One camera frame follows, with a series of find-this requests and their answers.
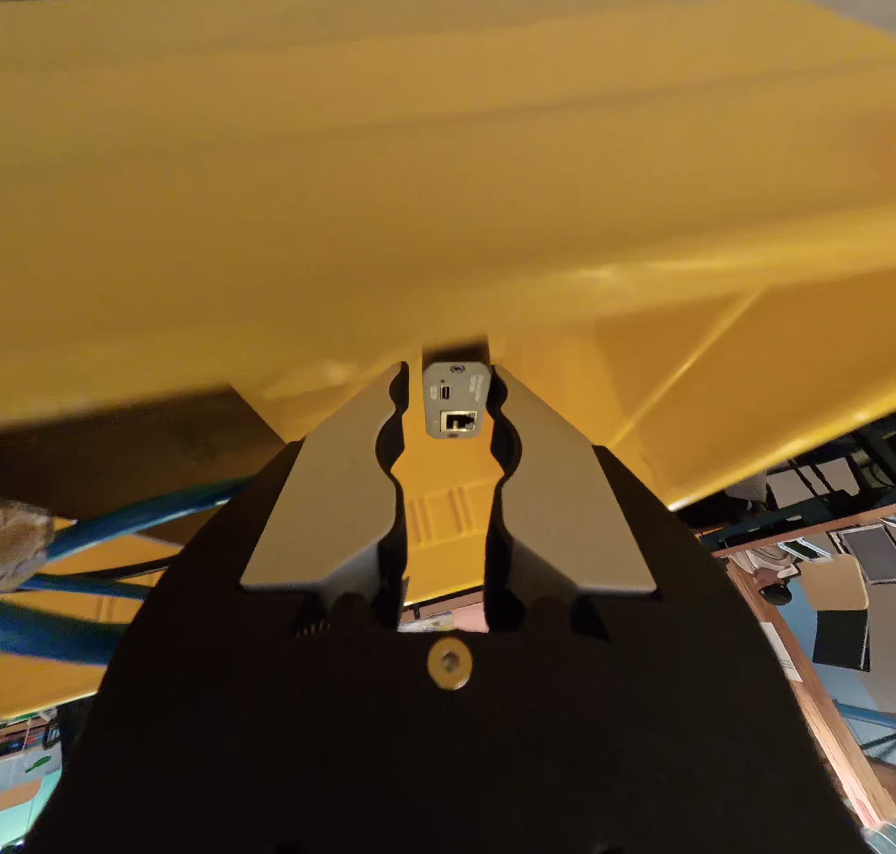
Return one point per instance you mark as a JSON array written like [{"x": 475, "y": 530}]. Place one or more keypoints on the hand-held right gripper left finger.
[{"x": 322, "y": 511}]

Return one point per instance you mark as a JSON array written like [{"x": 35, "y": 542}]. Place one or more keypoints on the yellow plastic bin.
[{"x": 420, "y": 167}]

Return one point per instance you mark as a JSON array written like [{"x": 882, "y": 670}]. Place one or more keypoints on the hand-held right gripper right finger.
[{"x": 567, "y": 518}]

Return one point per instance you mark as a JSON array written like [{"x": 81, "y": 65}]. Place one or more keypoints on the black network switch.
[{"x": 455, "y": 392}]

